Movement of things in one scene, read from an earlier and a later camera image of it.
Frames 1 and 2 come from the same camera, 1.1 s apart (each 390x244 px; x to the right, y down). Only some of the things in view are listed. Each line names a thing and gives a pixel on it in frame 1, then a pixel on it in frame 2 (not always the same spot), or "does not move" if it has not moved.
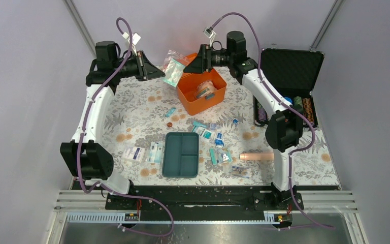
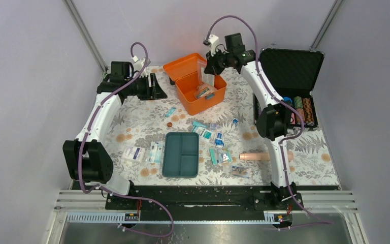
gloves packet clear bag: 173,66 → 204,78
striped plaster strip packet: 240,171 does not move
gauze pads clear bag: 206,89 does not move
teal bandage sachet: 198,124 does not move
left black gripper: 147,70 → 153,92
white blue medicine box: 133,153 does not move
